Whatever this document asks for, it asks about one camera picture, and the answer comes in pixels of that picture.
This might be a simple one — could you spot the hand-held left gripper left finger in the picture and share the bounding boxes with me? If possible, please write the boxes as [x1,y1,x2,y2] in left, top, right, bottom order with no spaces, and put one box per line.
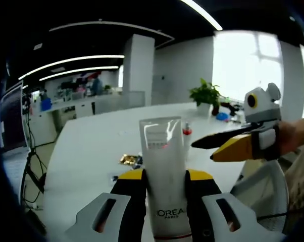
[65,168,149,242]

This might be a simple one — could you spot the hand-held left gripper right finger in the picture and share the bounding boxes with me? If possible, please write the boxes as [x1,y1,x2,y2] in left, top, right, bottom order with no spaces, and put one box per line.
[184,169,286,242]

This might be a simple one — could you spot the red collar skincare pump bottle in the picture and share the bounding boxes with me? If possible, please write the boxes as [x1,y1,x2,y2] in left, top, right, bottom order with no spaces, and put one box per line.
[182,122,193,162]

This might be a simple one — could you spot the black green skincare sachet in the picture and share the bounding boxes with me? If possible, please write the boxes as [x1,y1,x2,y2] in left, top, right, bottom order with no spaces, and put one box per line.
[133,155,144,169]

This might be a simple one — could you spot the large white skincare tube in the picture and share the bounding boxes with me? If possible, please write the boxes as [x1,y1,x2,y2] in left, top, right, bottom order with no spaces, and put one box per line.
[138,116,193,240]

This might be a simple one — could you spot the gold skincare sachet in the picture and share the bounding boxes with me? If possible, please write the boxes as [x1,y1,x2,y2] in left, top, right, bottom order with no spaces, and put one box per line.
[118,153,137,166]

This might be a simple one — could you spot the blue storage bin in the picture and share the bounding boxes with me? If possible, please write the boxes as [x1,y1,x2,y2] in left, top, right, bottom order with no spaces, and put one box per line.
[40,98,53,111]

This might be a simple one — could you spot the person's right hand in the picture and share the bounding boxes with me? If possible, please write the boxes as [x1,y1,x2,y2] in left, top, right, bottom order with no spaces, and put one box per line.
[276,117,304,157]

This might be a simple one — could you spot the green potted plant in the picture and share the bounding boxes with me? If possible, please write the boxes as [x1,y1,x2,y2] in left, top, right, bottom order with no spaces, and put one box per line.
[188,77,222,114]

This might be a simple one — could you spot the person's beige printed shirt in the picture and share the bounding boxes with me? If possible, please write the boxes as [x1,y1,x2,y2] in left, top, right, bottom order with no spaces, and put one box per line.
[284,141,304,212]

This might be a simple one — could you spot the white background counter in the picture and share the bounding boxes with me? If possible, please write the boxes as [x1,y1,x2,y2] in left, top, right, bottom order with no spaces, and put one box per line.
[28,90,145,132]

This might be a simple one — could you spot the black laptop stand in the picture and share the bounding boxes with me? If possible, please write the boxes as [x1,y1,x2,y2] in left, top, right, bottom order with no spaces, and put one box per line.
[20,148,48,210]

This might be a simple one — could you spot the long ceiling light strip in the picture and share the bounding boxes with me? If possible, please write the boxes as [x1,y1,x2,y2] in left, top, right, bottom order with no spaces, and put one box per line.
[18,54,125,81]
[179,0,223,31]
[38,66,120,82]

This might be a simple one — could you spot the white laptop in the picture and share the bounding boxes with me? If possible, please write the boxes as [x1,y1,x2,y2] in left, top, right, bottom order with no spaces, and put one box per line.
[0,82,29,153]

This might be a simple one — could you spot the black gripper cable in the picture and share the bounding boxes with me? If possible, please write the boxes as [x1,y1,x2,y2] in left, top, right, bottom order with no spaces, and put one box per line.
[258,212,289,220]

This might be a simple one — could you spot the curved ceiling rail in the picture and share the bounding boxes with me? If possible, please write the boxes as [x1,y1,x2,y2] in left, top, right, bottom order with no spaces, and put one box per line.
[48,21,175,47]

